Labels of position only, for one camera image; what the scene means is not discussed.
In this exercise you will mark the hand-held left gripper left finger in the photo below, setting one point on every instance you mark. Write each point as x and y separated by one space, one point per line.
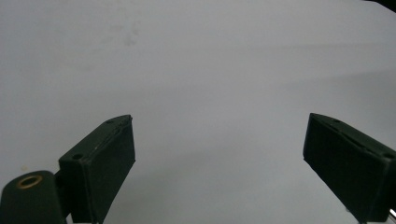
99 168

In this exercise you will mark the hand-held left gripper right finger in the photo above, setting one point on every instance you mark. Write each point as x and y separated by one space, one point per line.
348 165

